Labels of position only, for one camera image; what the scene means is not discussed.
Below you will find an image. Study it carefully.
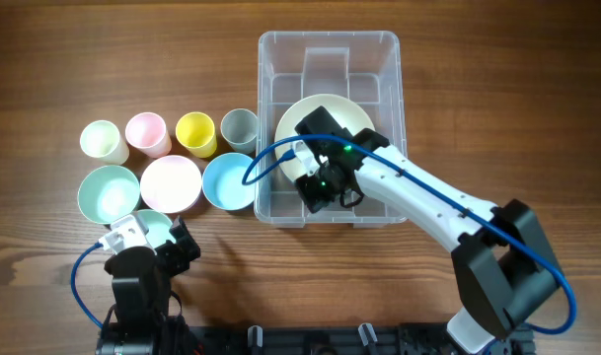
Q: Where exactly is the mint green bowl small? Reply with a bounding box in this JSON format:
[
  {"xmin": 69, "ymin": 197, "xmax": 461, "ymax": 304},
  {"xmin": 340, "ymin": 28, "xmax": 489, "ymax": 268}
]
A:
[{"xmin": 136, "ymin": 209, "xmax": 176, "ymax": 249}]

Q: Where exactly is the cream plate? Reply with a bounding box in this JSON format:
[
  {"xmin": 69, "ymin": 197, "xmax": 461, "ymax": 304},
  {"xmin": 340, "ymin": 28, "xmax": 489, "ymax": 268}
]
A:
[{"xmin": 273, "ymin": 93, "xmax": 376, "ymax": 183}]

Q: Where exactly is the clear plastic storage container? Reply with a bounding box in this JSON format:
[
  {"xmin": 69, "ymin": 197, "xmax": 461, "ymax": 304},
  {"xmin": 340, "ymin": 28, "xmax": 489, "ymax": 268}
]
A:
[{"xmin": 254, "ymin": 31, "xmax": 407, "ymax": 228}]

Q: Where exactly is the pink bowl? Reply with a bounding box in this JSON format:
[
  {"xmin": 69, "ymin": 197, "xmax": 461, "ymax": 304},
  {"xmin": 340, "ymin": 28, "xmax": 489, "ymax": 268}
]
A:
[{"xmin": 140, "ymin": 155, "xmax": 202, "ymax": 214}]

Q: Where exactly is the light blue bowl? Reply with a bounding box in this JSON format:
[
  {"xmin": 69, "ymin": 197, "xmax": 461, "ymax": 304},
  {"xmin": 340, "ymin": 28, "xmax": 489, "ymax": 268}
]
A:
[{"xmin": 202, "ymin": 153, "xmax": 255, "ymax": 211}]

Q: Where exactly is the grey cup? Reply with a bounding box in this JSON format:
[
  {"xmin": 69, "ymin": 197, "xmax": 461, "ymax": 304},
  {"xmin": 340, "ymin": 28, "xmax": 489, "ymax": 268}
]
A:
[{"xmin": 220, "ymin": 108, "xmax": 258, "ymax": 155}]

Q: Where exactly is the yellow cup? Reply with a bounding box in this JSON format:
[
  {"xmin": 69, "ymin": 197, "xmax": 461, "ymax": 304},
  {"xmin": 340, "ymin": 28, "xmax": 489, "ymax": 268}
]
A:
[{"xmin": 176, "ymin": 111, "xmax": 217, "ymax": 159}]

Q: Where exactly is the pink cup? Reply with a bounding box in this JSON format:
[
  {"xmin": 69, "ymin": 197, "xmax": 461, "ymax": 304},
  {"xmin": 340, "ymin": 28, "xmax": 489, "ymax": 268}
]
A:
[{"xmin": 125, "ymin": 112, "xmax": 172, "ymax": 159}]

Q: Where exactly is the pale green cup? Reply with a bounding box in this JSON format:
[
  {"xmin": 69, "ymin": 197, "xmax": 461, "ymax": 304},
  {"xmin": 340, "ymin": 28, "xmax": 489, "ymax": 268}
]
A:
[{"xmin": 80, "ymin": 120, "xmax": 129, "ymax": 165}]

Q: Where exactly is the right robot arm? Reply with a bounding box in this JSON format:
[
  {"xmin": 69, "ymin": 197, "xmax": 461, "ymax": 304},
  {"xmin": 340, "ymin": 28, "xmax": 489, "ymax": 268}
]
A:
[{"xmin": 291, "ymin": 106, "xmax": 563, "ymax": 354}]

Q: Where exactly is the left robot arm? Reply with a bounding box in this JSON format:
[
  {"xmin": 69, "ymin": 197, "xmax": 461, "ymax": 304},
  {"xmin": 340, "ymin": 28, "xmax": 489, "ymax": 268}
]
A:
[{"xmin": 95, "ymin": 214, "xmax": 204, "ymax": 355}]

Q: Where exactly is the left blue cable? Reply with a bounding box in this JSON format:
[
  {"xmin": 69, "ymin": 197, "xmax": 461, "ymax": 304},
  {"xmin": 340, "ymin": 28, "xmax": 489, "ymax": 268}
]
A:
[{"xmin": 70, "ymin": 240, "xmax": 107, "ymax": 330}]

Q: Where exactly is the blue cable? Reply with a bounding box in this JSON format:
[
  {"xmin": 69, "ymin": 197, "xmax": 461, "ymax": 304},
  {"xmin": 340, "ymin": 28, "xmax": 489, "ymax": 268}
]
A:
[
  {"xmin": 241, "ymin": 133, "xmax": 578, "ymax": 355},
  {"xmin": 70, "ymin": 240, "xmax": 107, "ymax": 330}
]

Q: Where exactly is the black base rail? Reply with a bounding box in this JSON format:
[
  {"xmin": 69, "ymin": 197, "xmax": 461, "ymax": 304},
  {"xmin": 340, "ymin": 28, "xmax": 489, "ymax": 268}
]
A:
[{"xmin": 190, "ymin": 325, "xmax": 460, "ymax": 355}]

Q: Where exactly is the right blue cable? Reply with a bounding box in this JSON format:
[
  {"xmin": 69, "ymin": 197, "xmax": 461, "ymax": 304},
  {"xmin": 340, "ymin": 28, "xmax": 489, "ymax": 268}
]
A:
[{"xmin": 241, "ymin": 133, "xmax": 578, "ymax": 355}]

